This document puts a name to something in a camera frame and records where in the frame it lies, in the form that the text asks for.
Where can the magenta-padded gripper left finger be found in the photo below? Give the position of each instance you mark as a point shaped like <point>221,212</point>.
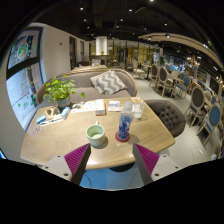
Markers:
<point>77,158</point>

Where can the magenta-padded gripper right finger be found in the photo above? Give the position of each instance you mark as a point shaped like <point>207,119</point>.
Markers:
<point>146,158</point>

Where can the clear bottle with blue label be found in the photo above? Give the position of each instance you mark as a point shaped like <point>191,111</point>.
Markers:
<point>125,125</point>

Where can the light green ceramic mug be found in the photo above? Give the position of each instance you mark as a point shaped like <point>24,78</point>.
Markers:
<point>96,135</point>

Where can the small light blue box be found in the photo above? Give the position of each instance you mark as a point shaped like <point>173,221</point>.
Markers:
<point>65,112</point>

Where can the grey tufted chair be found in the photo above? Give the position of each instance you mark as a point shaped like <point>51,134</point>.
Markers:
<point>168,115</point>

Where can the white paper sheet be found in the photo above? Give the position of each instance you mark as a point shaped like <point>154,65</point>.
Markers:
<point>83,106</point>

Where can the blue and white packet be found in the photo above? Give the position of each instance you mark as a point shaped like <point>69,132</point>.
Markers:
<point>41,119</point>

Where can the white tissue box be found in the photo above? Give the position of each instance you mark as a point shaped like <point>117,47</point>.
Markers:
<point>100,107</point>

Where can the white booklet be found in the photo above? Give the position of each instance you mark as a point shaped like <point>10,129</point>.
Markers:
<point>114,106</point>

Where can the curved grey sofa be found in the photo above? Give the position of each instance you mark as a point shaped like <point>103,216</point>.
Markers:
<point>86,90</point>

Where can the green potted plant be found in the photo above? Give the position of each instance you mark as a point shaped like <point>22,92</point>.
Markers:
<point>61,90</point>

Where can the grey chevron cushion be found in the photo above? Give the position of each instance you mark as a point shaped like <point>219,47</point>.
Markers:
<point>108,82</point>

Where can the group of ceiling lights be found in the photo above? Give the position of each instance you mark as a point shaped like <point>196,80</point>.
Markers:
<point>81,8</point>

